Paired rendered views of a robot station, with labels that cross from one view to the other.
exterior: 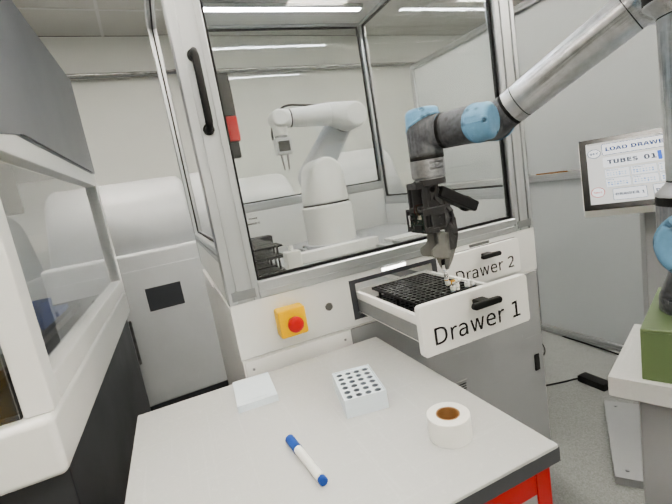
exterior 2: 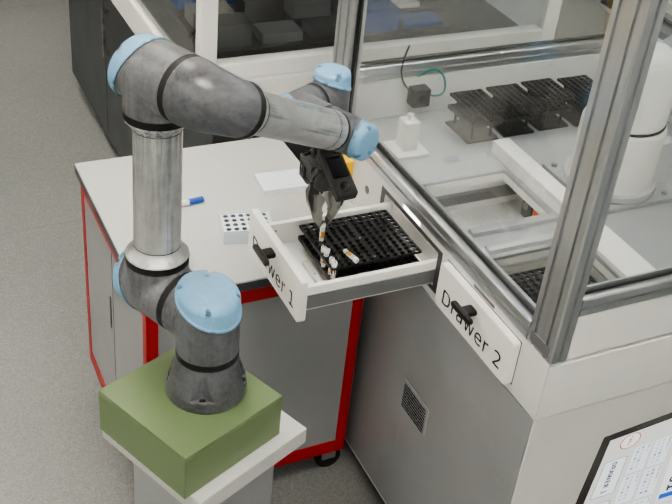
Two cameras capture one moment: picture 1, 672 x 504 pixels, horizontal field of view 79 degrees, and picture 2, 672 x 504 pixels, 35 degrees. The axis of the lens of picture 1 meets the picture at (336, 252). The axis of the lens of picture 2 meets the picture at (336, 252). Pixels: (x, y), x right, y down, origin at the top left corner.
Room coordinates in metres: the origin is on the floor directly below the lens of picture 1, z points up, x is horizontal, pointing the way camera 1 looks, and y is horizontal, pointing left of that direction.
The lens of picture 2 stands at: (0.72, -2.15, 2.23)
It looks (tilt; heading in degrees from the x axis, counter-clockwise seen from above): 35 degrees down; 83
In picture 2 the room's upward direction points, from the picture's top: 6 degrees clockwise
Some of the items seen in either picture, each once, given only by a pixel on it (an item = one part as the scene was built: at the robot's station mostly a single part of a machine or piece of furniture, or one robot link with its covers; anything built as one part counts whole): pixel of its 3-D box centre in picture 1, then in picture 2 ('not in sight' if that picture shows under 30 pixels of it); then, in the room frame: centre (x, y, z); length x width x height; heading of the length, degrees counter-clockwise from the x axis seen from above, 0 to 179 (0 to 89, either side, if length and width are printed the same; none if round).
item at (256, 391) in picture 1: (254, 391); (281, 181); (0.86, 0.24, 0.77); 0.13 x 0.09 x 0.02; 18
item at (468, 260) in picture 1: (483, 263); (475, 321); (1.24, -0.45, 0.87); 0.29 x 0.02 x 0.11; 111
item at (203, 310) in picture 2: not in sight; (205, 315); (0.69, -0.65, 1.03); 0.13 x 0.12 x 0.14; 135
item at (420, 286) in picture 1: (422, 297); (358, 249); (1.02, -0.20, 0.87); 0.22 x 0.18 x 0.06; 21
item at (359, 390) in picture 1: (358, 389); (246, 227); (0.77, 0.00, 0.78); 0.12 x 0.08 x 0.04; 10
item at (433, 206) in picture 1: (429, 206); (323, 160); (0.92, -0.23, 1.11); 0.09 x 0.08 x 0.12; 111
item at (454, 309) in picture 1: (475, 313); (276, 263); (0.83, -0.28, 0.87); 0.29 x 0.02 x 0.11; 111
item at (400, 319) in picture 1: (420, 298); (361, 250); (1.03, -0.20, 0.86); 0.40 x 0.26 x 0.06; 21
